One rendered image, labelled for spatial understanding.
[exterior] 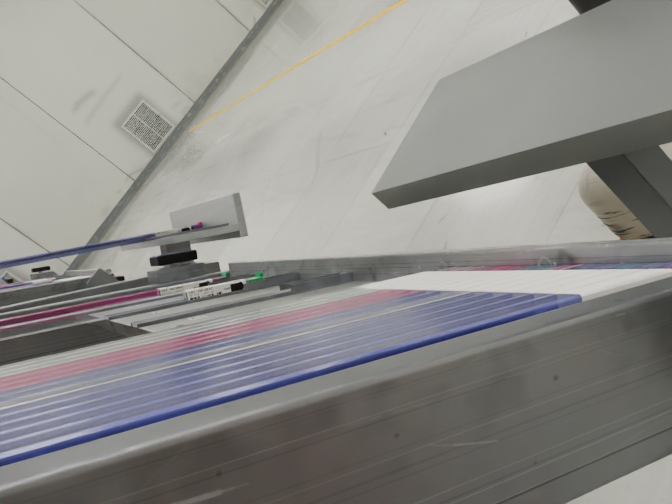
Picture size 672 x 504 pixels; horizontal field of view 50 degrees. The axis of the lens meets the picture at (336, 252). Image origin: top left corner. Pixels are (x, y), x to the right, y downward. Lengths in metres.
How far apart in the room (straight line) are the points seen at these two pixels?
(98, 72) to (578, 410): 8.51
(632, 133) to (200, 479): 0.63
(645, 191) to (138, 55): 8.12
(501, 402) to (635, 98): 0.56
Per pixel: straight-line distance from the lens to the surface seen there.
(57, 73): 8.63
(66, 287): 1.65
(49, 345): 0.87
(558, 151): 0.82
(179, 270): 0.90
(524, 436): 0.25
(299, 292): 0.61
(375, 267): 0.60
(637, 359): 0.29
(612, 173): 0.98
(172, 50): 8.99
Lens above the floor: 0.98
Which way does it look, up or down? 22 degrees down
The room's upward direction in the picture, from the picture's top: 50 degrees counter-clockwise
